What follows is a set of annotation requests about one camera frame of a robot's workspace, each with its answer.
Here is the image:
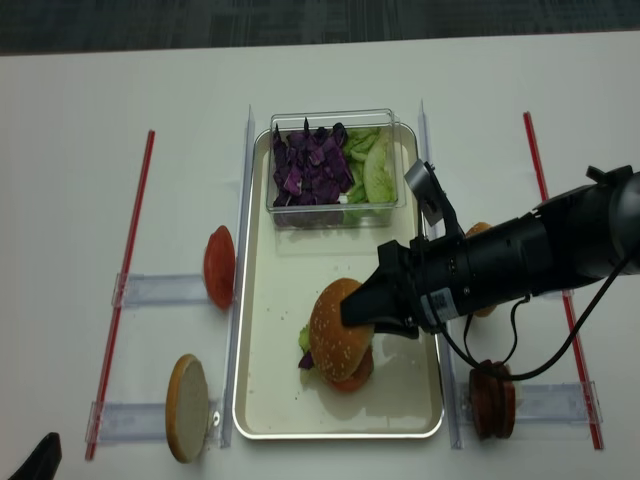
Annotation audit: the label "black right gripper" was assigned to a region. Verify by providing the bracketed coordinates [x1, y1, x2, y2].
[340, 235, 470, 339]

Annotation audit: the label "clear right guide rail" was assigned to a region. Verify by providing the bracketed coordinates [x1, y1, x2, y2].
[418, 100, 464, 450]

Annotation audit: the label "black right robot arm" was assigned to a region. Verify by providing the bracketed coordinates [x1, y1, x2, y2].
[375, 166, 639, 338]

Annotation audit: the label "clear bread pusher track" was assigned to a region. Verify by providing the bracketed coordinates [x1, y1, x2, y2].
[85, 402, 166, 445]

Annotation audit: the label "bun bottom upright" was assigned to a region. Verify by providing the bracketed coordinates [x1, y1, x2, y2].
[165, 354, 209, 464]

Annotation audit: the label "clear tomato pusher track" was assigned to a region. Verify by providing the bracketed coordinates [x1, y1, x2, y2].
[112, 273, 209, 308]

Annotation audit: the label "clear left guide rail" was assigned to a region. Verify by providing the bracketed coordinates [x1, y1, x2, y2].
[218, 105, 255, 449]

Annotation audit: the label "black cable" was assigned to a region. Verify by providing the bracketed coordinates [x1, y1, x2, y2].
[439, 254, 626, 384]

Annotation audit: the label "red rail strip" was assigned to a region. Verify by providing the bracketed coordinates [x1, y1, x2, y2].
[85, 130, 156, 462]
[522, 111, 604, 451]

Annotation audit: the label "black left gripper tip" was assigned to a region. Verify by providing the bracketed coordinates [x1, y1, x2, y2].
[9, 432, 62, 480]

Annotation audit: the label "white meat pusher block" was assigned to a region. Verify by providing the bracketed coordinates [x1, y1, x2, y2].
[513, 382, 524, 408]

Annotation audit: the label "clear guide rail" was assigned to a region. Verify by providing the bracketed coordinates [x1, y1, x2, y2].
[218, 105, 255, 449]
[418, 100, 464, 450]

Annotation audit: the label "clear meat pusher track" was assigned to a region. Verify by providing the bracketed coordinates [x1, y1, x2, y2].
[457, 382, 603, 446]

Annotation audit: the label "left red rail strip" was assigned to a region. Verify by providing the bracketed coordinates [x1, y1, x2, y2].
[85, 130, 156, 462]

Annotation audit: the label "sesame bun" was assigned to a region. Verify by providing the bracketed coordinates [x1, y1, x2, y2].
[465, 222, 496, 318]
[308, 278, 374, 385]

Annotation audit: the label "purple cabbage strip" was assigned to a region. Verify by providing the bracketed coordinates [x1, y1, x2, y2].
[298, 351, 314, 370]

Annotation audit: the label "purple cabbage pieces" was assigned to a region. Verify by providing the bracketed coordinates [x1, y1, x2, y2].
[271, 122, 354, 208]

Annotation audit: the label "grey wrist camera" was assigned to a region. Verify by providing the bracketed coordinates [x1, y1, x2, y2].
[404, 159, 444, 226]

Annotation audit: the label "lettuce leaf on stack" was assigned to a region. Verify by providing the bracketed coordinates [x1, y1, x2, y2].
[298, 325, 310, 354]

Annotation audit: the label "right red rail strip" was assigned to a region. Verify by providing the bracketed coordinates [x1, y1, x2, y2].
[522, 111, 604, 451]

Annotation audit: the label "clear plastic container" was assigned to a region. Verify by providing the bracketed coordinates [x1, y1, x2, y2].
[266, 108, 405, 230]

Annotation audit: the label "tomato slices upright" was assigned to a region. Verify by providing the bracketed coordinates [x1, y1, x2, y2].
[203, 225, 236, 310]

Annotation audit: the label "sliced meat patties stack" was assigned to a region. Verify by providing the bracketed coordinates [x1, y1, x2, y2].
[469, 368, 516, 440]

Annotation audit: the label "green lettuce leaves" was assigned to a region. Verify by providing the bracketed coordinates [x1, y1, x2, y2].
[342, 127, 396, 204]

